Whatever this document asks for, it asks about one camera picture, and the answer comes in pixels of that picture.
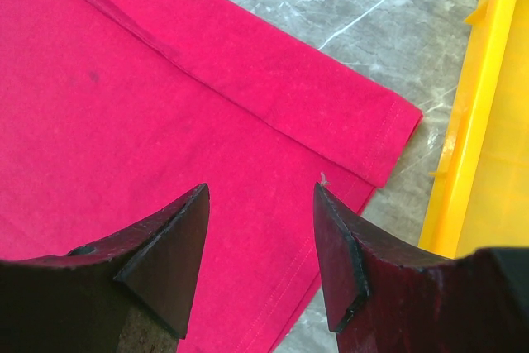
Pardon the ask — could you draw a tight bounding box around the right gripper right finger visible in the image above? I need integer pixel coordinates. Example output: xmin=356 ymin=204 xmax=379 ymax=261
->
xmin=313 ymin=186 xmax=528 ymax=352

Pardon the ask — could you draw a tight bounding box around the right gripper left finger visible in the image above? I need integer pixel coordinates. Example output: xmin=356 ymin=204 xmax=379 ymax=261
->
xmin=1 ymin=184 xmax=210 ymax=352

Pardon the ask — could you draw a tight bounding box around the yellow plastic tray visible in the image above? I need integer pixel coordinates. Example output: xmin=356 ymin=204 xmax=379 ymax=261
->
xmin=418 ymin=0 xmax=528 ymax=258

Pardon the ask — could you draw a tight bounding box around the pink t-shirt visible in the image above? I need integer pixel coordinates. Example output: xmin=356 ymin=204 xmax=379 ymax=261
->
xmin=1 ymin=0 xmax=422 ymax=352

